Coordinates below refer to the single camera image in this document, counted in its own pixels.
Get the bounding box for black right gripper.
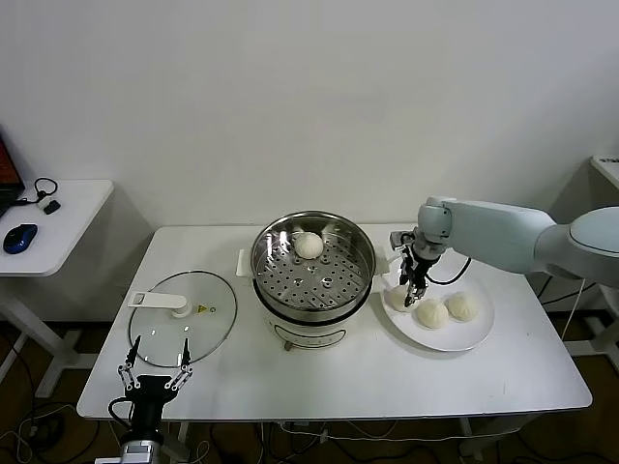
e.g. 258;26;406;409
398;246;441;309

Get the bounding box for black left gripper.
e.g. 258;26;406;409
115;335;195;439

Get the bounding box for white steamed baozi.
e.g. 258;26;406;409
385;285;413;314
445;292;481;323
293;231;324;260
415;298;450;331

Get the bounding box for stainless steel steamer basket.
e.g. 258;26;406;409
235;211;391;310

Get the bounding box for white round plate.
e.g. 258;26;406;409
379;250;496;353

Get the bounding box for white electric cooker base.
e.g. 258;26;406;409
251;275;376;352

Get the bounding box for blue computer mouse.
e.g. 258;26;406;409
2;222;39;254

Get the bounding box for black laptop red screen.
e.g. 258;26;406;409
0;124;26;217

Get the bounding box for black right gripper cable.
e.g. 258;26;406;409
427;255;473;286

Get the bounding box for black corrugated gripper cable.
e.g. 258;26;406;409
107;395;135;427

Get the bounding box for glass lid white handle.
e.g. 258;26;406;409
127;269;239;366

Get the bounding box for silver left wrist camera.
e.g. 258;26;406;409
120;437;163;458

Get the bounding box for white cable under table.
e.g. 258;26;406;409
280;419;402;442

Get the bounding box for white hanging cable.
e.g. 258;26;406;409
562;277;587;339

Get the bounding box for black earphone cable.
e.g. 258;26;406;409
9;176;60;208

